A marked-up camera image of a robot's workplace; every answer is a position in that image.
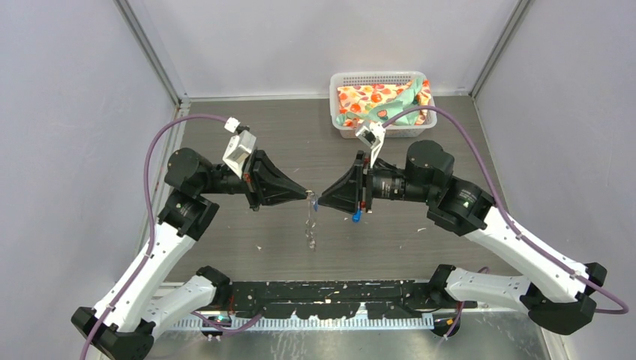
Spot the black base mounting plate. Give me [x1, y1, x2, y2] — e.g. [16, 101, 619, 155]
[212, 280, 458, 320]

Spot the floral patterned cloth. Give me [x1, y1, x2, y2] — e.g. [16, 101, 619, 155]
[335, 76, 432, 128]

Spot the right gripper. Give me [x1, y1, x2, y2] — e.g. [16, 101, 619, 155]
[318, 149, 435, 214]

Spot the white plastic basket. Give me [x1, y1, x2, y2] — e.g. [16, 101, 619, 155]
[329, 71, 434, 139]

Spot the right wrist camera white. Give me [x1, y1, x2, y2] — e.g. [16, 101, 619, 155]
[355, 120, 386, 168]

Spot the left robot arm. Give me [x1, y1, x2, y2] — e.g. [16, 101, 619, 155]
[71, 148, 308, 359]

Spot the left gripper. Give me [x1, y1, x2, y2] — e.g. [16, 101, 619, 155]
[198, 145, 308, 211]

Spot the large metal keyring disc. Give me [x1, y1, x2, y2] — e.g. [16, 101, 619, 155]
[305, 190, 318, 251]

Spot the aluminium frame rail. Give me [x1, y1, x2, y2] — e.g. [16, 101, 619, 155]
[105, 277, 560, 333]

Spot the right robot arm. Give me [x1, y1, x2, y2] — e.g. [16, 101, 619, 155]
[318, 140, 607, 335]

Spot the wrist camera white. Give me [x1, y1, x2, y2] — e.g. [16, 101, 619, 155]
[355, 120, 386, 168]
[222, 117, 257, 178]

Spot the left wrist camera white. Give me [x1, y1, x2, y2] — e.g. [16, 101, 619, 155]
[222, 117, 257, 178]

